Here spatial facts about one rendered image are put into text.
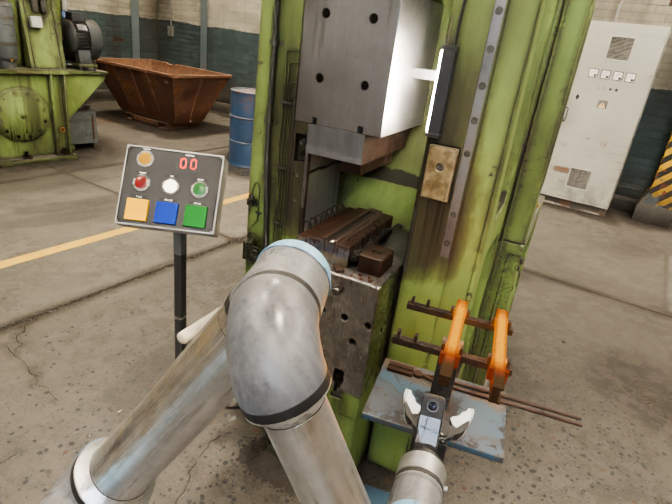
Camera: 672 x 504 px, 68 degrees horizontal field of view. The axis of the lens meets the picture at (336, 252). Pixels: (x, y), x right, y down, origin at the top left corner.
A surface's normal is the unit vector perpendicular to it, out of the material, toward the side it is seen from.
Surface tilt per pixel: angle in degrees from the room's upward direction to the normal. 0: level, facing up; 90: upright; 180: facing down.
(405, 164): 90
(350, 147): 90
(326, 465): 76
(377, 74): 90
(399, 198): 90
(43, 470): 0
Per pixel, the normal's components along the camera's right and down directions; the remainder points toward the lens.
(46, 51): 0.77, 0.15
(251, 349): -0.35, -0.20
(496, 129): -0.44, 0.31
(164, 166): 0.04, -0.11
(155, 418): -0.40, 0.11
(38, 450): 0.12, -0.91
